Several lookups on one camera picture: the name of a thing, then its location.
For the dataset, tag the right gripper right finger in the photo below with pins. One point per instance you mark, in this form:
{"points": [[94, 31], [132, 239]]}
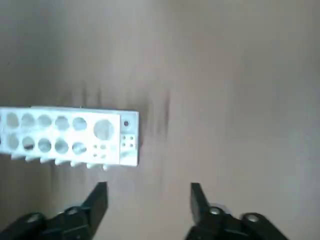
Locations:
{"points": [[212, 225]]}

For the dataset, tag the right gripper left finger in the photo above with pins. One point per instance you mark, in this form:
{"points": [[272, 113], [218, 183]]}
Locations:
{"points": [[90, 212]]}

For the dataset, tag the white test tube rack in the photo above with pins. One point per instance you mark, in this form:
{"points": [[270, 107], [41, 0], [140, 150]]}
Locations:
{"points": [[52, 133]]}

